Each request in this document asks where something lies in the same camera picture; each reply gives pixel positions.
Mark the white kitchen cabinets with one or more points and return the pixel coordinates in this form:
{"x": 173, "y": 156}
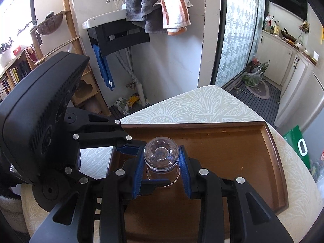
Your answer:
{"x": 297, "y": 77}

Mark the brown wooden tray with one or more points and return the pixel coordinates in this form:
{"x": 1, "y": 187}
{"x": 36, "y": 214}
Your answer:
{"x": 167, "y": 214}

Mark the clear drinking glass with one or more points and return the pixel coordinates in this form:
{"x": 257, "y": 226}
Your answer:
{"x": 161, "y": 156}

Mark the green shopping bag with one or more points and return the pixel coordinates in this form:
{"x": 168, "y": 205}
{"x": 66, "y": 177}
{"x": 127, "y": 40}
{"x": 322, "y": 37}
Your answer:
{"x": 295, "y": 139}

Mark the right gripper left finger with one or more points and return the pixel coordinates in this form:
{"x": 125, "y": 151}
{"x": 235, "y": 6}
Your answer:
{"x": 54, "y": 229}

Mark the patterned sliding door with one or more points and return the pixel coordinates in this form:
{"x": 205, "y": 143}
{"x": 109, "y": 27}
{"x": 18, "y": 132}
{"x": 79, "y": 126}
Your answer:
{"x": 243, "y": 25}

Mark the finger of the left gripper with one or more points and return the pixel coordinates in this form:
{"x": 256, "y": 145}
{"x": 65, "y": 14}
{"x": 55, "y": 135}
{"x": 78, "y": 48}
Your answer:
{"x": 104, "y": 199}
{"x": 84, "y": 130}

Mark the plastic bag of vegetables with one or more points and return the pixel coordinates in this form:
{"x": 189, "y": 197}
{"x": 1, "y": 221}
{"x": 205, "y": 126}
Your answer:
{"x": 252, "y": 79}

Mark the grey hanging towel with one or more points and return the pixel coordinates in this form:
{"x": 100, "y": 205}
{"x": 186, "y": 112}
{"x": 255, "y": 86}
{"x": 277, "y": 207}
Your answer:
{"x": 146, "y": 14}

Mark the blue hanging cloth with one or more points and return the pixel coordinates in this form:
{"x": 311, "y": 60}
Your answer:
{"x": 104, "y": 68}

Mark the oval floor mat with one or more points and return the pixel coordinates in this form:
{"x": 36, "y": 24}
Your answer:
{"x": 261, "y": 90}

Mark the orange striped white towel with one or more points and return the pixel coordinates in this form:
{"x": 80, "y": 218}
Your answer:
{"x": 176, "y": 17}

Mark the wooden ladder shelf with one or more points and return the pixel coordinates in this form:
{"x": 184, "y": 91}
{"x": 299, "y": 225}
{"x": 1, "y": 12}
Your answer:
{"x": 82, "y": 90}

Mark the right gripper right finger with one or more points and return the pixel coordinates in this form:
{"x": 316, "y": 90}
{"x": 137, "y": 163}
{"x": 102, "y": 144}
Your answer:
{"x": 250, "y": 217}

